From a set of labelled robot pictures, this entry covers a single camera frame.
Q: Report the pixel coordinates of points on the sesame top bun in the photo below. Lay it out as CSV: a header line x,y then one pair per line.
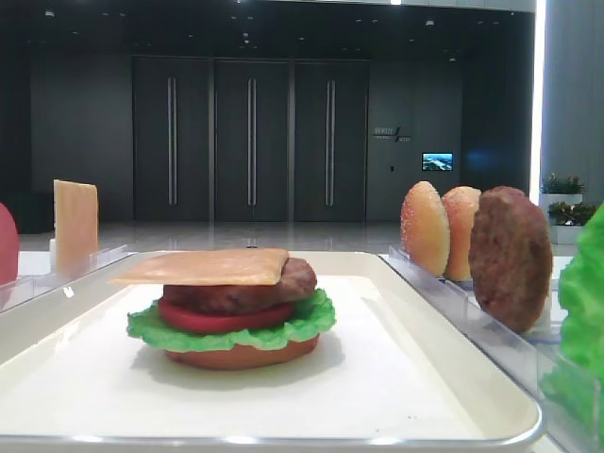
x,y
425,233

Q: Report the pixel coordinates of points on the brown meat patty on tray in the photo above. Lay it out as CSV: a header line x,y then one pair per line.
x,y
298,281

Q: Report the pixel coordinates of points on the orange cheese slice on tray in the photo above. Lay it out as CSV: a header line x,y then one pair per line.
x,y
229,267

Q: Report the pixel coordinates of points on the green lettuce on tray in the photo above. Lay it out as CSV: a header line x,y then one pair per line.
x,y
311,317

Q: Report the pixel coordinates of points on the red tomato slice on tray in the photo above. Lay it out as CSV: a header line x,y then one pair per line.
x,y
188,320

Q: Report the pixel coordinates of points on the upright brown meat patty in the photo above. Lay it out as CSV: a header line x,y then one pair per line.
x,y
510,258

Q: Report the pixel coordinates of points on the upright cheese slice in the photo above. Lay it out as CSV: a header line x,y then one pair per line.
x,y
76,224

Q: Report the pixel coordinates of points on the upright red tomato slice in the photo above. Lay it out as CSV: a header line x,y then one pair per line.
x,y
9,247

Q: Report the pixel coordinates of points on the upright green lettuce leaf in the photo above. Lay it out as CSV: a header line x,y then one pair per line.
x,y
580,307

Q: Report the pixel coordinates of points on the dark triple door panel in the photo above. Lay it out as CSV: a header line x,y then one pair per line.
x,y
259,140

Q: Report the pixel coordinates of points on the bottom bun on tray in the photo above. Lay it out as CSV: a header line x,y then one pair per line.
x,y
242,357

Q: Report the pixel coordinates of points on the white rectangular tray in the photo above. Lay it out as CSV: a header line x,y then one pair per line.
x,y
393,375

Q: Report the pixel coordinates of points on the white flower planter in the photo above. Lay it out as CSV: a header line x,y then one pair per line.
x,y
561,199

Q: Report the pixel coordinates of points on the clear right acrylic rack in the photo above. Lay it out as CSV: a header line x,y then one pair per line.
x,y
526,358

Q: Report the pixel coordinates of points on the clear acrylic rack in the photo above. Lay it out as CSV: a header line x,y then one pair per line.
x,y
29,286
526,358

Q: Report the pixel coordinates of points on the clear left acrylic rack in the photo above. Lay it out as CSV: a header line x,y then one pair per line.
x,y
29,286

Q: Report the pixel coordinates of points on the small wall display screen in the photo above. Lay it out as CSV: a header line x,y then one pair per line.
x,y
437,162

